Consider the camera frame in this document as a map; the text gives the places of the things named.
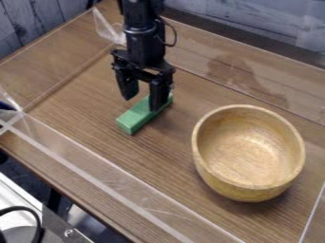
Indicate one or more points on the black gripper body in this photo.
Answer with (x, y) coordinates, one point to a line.
(143, 55)

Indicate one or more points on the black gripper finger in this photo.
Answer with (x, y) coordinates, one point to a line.
(159, 90)
(127, 83)

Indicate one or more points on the green rectangular block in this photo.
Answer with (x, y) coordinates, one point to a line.
(139, 115)

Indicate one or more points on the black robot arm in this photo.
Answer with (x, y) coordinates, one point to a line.
(142, 14)

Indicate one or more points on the brown wooden bowl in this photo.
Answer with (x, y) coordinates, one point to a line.
(248, 151)

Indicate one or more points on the clear acrylic front barrier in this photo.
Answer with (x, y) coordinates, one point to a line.
(125, 202)

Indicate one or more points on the grey metal base plate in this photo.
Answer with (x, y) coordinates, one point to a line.
(58, 231)

